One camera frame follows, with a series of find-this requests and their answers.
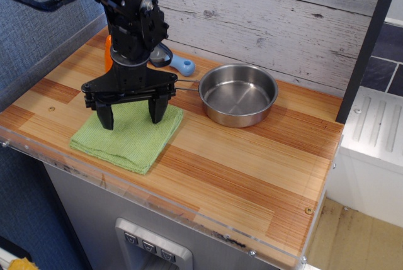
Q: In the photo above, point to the yellow object bottom left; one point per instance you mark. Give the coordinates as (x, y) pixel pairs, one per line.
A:
(22, 264)

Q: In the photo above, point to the dark right shelf post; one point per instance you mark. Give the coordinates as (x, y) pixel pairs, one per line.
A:
(375, 26)

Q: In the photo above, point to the grey cabinet with dispenser panel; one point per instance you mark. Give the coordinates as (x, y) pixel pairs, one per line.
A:
(183, 224)

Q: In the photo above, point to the blue grey measuring scoop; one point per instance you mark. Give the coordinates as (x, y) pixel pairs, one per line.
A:
(162, 56)

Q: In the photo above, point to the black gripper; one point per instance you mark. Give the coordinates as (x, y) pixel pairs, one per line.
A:
(125, 84)

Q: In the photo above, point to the orange toy carrot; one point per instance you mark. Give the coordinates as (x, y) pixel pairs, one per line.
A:
(108, 59)

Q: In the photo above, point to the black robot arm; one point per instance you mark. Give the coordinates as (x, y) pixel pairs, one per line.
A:
(136, 28)

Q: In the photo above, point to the white ribbed appliance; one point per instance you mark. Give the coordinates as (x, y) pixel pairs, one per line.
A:
(367, 171)

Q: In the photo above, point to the green cloth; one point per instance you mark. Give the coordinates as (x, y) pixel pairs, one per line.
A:
(134, 143)

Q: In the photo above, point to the steel pan with wire handle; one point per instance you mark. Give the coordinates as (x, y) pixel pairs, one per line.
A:
(235, 95)

